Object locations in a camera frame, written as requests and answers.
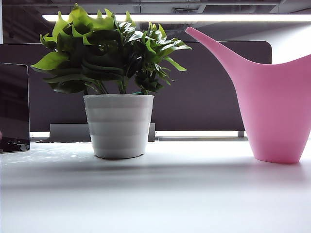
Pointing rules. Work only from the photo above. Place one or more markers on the pink plastic watering can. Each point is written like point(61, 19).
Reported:
point(274, 109)

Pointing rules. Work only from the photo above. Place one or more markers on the green leafy plant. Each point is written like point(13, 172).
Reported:
point(102, 55)

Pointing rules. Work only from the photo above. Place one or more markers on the dark grey desk partition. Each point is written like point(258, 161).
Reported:
point(206, 97)

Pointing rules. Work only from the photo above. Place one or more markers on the long ceiling light strip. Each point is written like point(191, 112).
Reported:
point(194, 18)

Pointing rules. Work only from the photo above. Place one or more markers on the grey metal partition foot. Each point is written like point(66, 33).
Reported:
point(241, 133)

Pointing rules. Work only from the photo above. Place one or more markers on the teal plant tag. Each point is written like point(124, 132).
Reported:
point(137, 92)

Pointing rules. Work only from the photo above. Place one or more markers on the white ribbed flower pot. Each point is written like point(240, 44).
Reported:
point(119, 126)

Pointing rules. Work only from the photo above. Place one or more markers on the black glossy tablet screen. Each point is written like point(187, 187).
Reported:
point(13, 109)

